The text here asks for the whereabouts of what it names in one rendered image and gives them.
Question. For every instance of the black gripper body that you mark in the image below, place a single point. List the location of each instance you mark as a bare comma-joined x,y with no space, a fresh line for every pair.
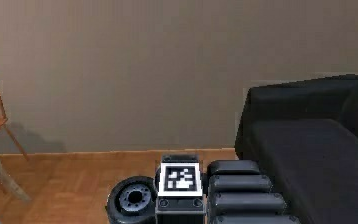
133,199

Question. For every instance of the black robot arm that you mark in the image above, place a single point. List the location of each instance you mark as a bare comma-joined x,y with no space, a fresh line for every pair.
220,196

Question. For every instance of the black sofa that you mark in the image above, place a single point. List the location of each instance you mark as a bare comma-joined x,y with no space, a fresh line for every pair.
307,153

